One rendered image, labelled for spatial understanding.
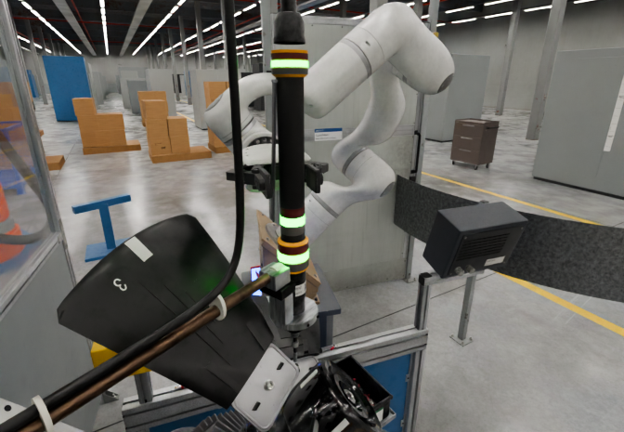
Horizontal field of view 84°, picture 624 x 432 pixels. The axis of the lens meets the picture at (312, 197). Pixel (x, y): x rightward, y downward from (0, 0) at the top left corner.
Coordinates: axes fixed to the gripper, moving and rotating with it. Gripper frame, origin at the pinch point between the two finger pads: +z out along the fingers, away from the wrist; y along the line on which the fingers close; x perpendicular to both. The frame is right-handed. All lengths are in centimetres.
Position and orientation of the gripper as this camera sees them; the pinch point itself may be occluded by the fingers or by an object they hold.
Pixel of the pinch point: (290, 181)
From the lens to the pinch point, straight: 45.8
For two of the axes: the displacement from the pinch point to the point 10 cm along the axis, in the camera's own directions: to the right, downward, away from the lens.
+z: 3.3, 3.0, -9.0
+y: -9.4, 1.1, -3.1
